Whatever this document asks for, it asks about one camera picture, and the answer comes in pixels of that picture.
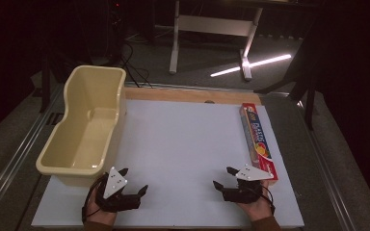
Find long red plastic wrap box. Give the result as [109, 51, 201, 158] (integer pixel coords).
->
[239, 102, 279, 187]

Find person's left hand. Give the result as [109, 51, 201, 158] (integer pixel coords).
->
[85, 189, 119, 225]

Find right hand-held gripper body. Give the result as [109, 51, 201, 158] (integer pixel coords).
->
[223, 164, 275, 204]

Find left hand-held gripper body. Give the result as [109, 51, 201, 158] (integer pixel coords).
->
[94, 166, 142, 214]

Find black floor cables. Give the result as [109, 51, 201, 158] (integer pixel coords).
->
[109, 39, 154, 89]

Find black metal stand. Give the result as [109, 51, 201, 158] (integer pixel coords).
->
[39, 44, 53, 114]
[253, 28, 323, 131]

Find hand-held gripper black cable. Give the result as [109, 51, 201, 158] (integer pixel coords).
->
[81, 174, 108, 224]
[253, 185, 277, 216]

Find dark equipment rack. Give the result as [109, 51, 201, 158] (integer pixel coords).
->
[106, 0, 125, 65]

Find left hand-held gripper black cable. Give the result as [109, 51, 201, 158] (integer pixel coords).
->
[81, 174, 108, 224]

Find right hand-held gripper black cable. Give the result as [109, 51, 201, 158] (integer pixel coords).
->
[253, 185, 277, 216]

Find wooden board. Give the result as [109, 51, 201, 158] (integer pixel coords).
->
[123, 87, 263, 106]

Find cream plastic tub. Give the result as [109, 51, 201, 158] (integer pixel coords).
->
[35, 64, 128, 188]

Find person's right hand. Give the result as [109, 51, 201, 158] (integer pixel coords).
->
[237, 180, 274, 222]

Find metal rail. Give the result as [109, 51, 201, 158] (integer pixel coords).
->
[0, 84, 64, 220]
[296, 99, 357, 231]

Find white metal table frame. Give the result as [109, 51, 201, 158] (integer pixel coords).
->
[169, 0, 265, 82]

